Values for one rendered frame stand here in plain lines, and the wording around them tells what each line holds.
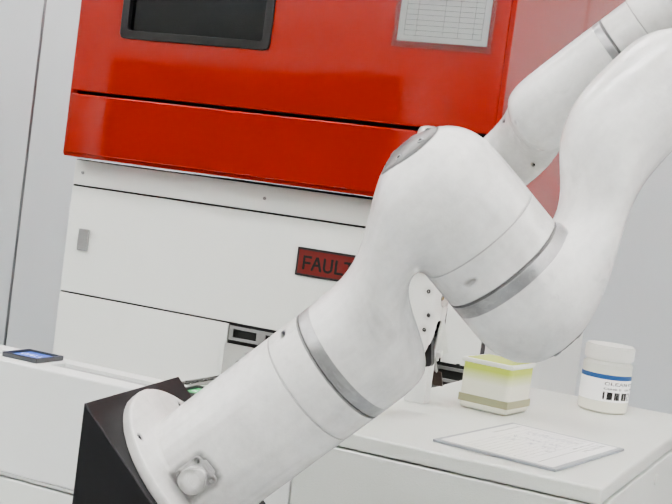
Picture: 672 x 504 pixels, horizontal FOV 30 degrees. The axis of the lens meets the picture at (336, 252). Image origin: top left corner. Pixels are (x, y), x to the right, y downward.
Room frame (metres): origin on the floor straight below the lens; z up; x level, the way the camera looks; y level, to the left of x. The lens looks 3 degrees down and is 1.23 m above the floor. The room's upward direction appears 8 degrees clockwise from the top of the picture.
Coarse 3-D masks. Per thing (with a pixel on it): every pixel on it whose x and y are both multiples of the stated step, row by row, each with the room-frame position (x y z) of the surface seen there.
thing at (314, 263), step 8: (304, 256) 2.10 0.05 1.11; (312, 256) 2.09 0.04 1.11; (320, 256) 2.09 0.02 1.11; (328, 256) 2.08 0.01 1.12; (336, 256) 2.07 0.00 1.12; (344, 256) 2.07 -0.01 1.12; (304, 264) 2.10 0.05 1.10; (312, 264) 2.09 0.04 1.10; (320, 264) 2.09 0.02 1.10; (328, 264) 2.08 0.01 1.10; (336, 264) 2.07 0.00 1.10; (344, 264) 2.07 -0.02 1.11; (304, 272) 2.10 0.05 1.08; (312, 272) 2.09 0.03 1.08; (320, 272) 2.09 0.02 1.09; (328, 272) 2.08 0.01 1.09; (336, 272) 2.07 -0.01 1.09; (344, 272) 2.07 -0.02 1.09
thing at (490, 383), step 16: (464, 368) 1.65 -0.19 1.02; (480, 368) 1.64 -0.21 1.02; (496, 368) 1.63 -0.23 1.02; (512, 368) 1.61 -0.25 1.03; (528, 368) 1.66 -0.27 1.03; (464, 384) 1.65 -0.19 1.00; (480, 384) 1.64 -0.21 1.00; (496, 384) 1.63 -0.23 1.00; (512, 384) 1.62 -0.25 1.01; (528, 384) 1.67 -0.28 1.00; (464, 400) 1.65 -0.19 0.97; (480, 400) 1.64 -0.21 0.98; (496, 400) 1.62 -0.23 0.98; (512, 400) 1.63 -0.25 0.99; (528, 400) 1.67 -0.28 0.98
